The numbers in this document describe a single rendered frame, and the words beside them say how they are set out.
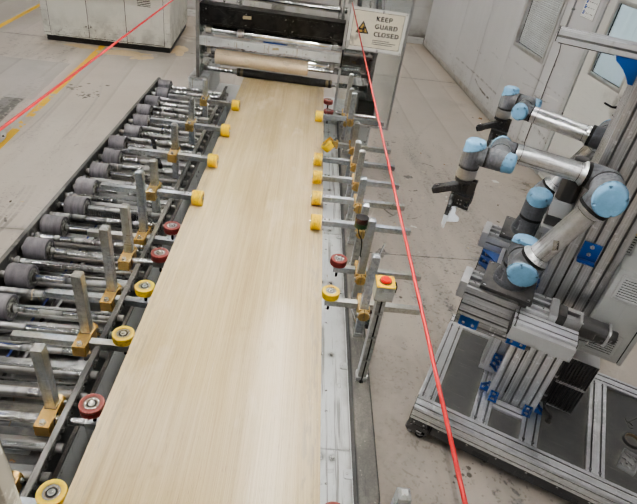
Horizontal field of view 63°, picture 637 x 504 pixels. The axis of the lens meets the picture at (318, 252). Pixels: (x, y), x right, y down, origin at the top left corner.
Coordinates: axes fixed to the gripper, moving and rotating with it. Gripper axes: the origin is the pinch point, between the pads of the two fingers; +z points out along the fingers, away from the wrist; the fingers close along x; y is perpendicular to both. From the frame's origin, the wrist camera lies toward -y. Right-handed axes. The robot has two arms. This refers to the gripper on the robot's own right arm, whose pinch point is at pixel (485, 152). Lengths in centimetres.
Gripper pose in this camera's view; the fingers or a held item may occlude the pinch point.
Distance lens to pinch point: 293.1
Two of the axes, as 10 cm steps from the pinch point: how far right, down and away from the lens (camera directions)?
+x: 4.4, -4.7, 7.6
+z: -1.3, 8.1, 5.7
